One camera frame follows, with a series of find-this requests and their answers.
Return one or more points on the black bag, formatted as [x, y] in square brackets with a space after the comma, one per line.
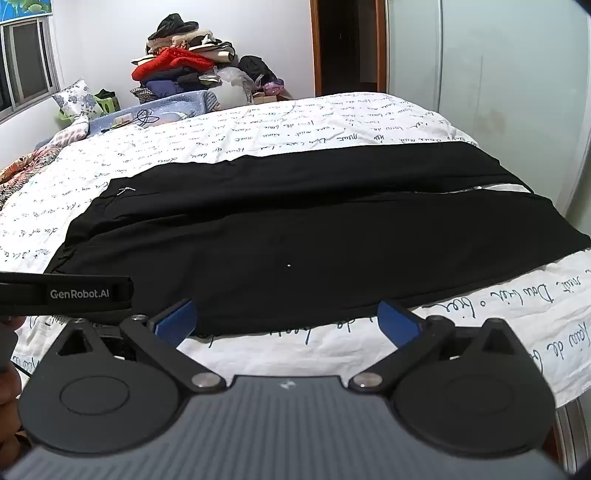
[256, 69]

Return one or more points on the black pants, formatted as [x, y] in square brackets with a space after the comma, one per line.
[300, 221]

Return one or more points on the person's left hand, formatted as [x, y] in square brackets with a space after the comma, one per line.
[7, 392]

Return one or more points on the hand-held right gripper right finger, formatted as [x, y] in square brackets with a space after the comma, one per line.
[396, 323]

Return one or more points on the pink patterned cloth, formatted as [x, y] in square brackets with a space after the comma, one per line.
[64, 134]

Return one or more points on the pile of clothes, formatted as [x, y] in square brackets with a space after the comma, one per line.
[180, 60]

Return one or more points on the pink bag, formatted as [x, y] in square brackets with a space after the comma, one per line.
[273, 86]

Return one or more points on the white plastic bag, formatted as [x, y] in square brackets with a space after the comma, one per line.
[233, 90]

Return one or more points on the green plastic stool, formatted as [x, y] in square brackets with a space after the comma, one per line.
[106, 102]

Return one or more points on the red floral blanket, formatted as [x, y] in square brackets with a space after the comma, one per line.
[23, 173]

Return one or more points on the frosted wardrobe sliding door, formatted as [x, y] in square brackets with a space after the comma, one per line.
[498, 69]

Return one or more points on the sliding window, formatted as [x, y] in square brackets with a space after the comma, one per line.
[25, 64]

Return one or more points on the printed window blind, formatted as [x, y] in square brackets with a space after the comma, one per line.
[21, 9]

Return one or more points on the floral silver pillow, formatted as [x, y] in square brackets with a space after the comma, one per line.
[76, 101]

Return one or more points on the white script-printed blanket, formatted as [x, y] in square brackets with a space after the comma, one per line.
[286, 124]

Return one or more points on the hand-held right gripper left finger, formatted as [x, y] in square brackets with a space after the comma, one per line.
[178, 319]

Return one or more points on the wooden door frame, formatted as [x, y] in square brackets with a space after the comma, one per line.
[315, 46]

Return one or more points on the blue quilted mat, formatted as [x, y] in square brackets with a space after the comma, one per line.
[189, 101]

